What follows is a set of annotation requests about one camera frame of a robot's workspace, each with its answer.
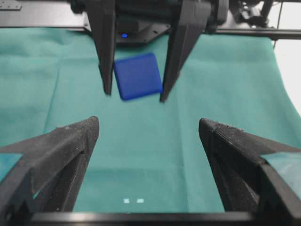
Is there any green table cloth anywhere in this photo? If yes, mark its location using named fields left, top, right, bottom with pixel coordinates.
left=0, top=28, right=301, bottom=212

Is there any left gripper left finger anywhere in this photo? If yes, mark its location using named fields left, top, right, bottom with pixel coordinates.
left=0, top=116, right=99, bottom=226

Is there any black aluminium frame rail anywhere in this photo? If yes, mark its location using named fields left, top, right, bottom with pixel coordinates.
left=0, top=0, right=301, bottom=42

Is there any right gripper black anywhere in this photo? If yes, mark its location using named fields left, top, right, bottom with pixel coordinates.
left=70, top=0, right=228, bottom=102

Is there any blue block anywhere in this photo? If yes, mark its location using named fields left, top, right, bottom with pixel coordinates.
left=113, top=53, right=163, bottom=101

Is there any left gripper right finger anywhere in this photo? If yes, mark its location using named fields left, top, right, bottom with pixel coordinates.
left=198, top=118, right=301, bottom=226

